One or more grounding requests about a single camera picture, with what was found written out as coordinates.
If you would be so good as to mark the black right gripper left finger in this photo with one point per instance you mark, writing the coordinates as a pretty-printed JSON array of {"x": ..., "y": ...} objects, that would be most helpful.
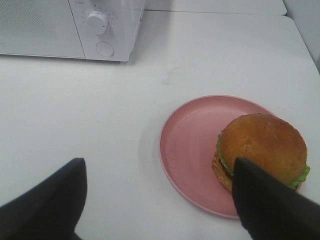
[{"x": 51, "y": 209}]

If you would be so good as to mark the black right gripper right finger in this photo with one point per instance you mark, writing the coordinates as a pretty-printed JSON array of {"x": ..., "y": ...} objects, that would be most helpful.
[{"x": 270, "y": 210}]

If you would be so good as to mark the burger with lettuce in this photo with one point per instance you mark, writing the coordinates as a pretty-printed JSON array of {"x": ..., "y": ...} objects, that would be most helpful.
[{"x": 270, "y": 142}]

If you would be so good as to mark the pink round plate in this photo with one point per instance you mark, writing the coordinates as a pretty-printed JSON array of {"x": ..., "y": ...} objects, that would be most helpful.
[{"x": 187, "y": 147}]

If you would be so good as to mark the round door release button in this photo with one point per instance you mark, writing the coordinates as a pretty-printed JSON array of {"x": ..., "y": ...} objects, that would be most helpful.
[{"x": 104, "y": 49}]

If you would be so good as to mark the white microwave door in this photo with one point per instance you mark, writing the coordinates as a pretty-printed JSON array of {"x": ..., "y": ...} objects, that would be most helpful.
[{"x": 43, "y": 28}]

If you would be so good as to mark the white microwave oven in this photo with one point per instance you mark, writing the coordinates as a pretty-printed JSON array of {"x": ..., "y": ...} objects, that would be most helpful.
[{"x": 124, "y": 17}]

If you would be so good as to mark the lower white microwave knob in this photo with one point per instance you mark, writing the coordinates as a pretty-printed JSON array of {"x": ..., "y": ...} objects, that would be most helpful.
[{"x": 97, "y": 22}]

